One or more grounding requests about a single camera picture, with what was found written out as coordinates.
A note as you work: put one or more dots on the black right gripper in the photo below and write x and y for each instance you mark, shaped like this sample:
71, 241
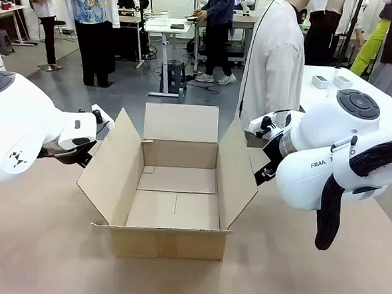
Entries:
273, 150

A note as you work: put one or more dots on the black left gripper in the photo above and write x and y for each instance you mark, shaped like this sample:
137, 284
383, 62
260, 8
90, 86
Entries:
84, 155

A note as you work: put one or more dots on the brown cardboard box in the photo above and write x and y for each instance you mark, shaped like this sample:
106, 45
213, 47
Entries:
176, 199

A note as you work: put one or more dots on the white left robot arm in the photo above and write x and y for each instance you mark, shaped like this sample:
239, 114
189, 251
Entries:
17, 126

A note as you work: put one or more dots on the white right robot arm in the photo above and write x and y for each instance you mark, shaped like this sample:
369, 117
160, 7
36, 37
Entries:
313, 181

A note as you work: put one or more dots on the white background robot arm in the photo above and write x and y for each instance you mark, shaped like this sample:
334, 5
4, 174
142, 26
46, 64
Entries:
246, 5

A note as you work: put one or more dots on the small white box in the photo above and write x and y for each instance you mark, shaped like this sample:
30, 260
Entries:
342, 82
320, 82

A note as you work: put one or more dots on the person in white cardigan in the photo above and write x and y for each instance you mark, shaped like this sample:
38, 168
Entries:
274, 65

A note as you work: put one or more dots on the black step stool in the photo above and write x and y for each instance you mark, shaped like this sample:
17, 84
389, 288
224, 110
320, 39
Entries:
173, 75

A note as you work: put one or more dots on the person in blue floral shirt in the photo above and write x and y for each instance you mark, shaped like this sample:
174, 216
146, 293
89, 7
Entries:
90, 20

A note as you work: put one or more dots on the person white top black trousers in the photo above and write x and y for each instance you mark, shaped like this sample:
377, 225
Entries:
48, 24

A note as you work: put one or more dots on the grey plastic stool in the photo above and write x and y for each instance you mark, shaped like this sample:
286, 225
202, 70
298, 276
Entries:
3, 40

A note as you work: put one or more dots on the person in dark brown clothes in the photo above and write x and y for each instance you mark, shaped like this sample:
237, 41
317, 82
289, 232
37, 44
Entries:
319, 38

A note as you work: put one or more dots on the white standing desk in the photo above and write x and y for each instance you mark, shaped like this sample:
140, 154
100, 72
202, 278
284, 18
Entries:
166, 30

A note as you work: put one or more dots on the person in navy jacket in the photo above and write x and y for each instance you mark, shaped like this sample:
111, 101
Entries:
218, 28

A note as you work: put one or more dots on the grey desk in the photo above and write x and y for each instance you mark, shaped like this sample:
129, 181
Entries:
243, 20

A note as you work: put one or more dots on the desk with red items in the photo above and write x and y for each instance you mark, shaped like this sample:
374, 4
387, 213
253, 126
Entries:
8, 10

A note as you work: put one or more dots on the person in yellow-green trousers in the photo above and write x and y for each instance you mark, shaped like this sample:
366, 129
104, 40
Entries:
371, 48

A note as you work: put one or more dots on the black tripod stand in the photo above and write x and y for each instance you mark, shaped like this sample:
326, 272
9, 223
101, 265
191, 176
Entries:
351, 30

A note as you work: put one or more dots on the computer monitor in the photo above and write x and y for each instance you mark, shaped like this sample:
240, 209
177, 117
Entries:
238, 3

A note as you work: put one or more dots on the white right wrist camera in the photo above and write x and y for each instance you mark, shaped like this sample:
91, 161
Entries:
259, 124

